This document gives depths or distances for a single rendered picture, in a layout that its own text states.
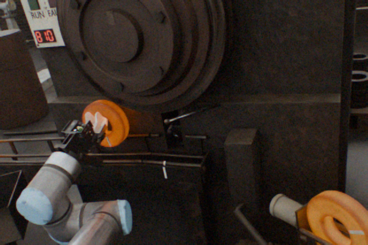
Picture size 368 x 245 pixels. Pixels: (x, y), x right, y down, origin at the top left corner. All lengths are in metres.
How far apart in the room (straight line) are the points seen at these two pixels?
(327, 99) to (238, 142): 0.25
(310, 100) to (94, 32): 0.57
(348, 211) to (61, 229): 0.68
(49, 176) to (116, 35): 0.38
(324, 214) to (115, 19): 0.61
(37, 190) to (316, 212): 0.64
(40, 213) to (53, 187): 0.07
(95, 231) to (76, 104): 0.54
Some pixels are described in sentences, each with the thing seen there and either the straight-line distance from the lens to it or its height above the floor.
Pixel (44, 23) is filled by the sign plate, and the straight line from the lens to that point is 1.25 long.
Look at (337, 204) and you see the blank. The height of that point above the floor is 0.78.
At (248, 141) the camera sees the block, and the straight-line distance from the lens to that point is 0.92.
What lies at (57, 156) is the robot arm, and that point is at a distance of 0.96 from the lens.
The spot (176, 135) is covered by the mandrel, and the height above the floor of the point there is 0.75.
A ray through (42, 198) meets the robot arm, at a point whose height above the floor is 0.80.
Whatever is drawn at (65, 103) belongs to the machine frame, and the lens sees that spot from 1.27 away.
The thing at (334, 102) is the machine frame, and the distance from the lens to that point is 0.95.
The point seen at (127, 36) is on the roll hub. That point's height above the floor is 1.12.
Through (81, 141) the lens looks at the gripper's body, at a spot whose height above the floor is 0.84.
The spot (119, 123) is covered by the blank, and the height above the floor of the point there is 0.83.
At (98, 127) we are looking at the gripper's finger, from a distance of 1.06.
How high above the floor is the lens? 1.25
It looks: 25 degrees down
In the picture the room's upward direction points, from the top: 10 degrees counter-clockwise
